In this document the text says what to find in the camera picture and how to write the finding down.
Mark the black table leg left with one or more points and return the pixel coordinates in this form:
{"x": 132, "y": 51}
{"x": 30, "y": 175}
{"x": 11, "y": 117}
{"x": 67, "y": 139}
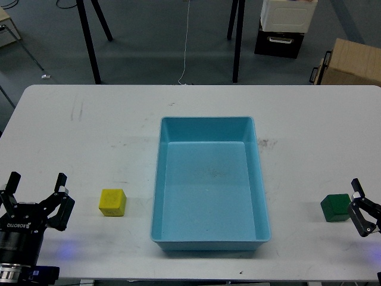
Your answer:
{"x": 87, "y": 34}

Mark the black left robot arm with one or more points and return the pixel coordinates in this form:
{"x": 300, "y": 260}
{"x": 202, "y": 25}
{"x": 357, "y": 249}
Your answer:
{"x": 16, "y": 274}

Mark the white storage crate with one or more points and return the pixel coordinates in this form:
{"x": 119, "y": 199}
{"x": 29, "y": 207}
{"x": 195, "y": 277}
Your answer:
{"x": 287, "y": 16}

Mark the black storage box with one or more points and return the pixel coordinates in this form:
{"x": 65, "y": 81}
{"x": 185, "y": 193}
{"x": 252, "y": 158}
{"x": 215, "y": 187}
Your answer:
{"x": 278, "y": 44}

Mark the black table leg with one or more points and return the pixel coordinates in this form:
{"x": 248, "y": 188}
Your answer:
{"x": 87, "y": 34}
{"x": 236, "y": 19}

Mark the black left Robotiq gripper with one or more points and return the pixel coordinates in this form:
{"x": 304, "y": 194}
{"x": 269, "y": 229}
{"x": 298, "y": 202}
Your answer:
{"x": 23, "y": 224}

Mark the yellow wooden block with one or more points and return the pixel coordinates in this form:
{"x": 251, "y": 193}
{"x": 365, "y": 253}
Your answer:
{"x": 112, "y": 202}

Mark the blue wrist camera box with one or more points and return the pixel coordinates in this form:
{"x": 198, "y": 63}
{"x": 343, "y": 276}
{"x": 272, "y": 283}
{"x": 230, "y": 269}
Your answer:
{"x": 43, "y": 274}

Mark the wooden cabinet with handles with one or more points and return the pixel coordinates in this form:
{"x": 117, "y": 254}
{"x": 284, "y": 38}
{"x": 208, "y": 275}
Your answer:
{"x": 348, "y": 63}

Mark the green wooden block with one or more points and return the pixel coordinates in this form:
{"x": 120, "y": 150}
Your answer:
{"x": 334, "y": 207}

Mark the light blue plastic bin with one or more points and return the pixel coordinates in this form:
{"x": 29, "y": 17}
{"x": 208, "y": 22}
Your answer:
{"x": 209, "y": 193}

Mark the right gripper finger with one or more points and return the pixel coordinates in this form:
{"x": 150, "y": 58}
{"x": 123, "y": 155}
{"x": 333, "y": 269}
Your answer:
{"x": 364, "y": 213}

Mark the wooden furniture top left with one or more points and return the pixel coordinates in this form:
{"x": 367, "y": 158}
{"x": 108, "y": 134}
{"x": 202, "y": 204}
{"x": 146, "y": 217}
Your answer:
{"x": 10, "y": 34}

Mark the black table leg right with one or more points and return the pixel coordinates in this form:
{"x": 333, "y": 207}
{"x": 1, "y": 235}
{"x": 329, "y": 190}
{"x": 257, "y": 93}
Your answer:
{"x": 236, "y": 19}

